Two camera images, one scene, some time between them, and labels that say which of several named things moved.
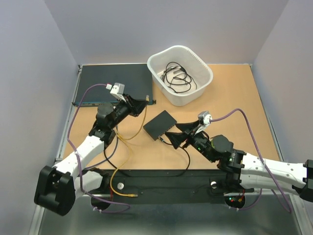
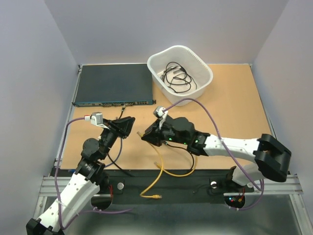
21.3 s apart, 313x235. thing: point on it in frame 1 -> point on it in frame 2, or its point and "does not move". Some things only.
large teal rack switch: x=136 y=77 does not move
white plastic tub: x=179 y=75 does not move
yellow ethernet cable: x=123 y=140 -> x=152 y=196
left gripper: x=134 y=106 -> x=121 y=127
